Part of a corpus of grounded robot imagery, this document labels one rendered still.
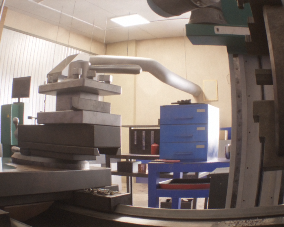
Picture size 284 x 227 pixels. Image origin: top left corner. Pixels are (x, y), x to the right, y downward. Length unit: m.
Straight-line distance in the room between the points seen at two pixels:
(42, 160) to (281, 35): 0.65
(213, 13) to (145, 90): 7.04
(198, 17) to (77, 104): 0.80
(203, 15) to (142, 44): 7.28
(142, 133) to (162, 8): 4.37
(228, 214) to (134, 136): 4.49
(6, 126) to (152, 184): 3.08
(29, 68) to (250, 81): 5.34
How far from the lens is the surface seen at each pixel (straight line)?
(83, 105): 0.78
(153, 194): 2.45
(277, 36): 0.38
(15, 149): 1.10
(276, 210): 0.69
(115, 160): 6.83
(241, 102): 1.54
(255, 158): 1.57
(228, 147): 2.50
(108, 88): 0.86
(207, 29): 1.41
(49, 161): 0.84
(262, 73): 0.53
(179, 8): 0.76
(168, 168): 2.39
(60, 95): 0.87
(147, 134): 5.05
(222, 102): 7.77
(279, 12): 0.41
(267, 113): 0.45
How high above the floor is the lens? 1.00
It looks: 4 degrees up
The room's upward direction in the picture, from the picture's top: straight up
